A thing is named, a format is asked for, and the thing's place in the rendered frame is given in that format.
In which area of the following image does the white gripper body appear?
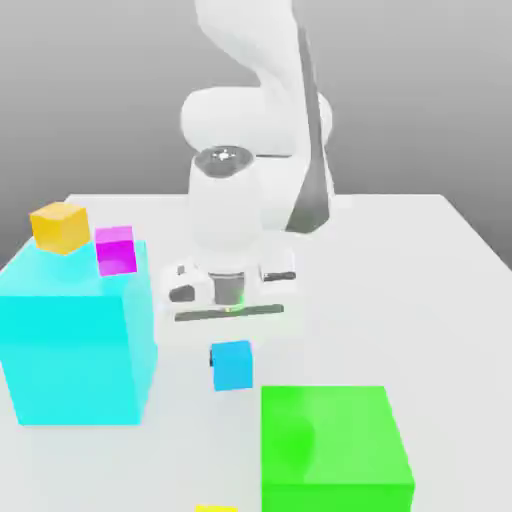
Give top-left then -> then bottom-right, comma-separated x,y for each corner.
172,303 -> 287,345

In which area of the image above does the small blue cube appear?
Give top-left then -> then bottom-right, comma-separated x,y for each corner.
209,339 -> 254,393

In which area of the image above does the small magenta cube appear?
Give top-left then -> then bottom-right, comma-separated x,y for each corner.
94,225 -> 138,278

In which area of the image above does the small orange cube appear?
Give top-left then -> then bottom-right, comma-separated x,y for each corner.
29,201 -> 92,256

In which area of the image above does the large cyan box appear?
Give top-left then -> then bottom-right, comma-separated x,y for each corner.
0,235 -> 159,427

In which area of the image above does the large green box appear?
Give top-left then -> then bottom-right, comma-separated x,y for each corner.
260,384 -> 416,512

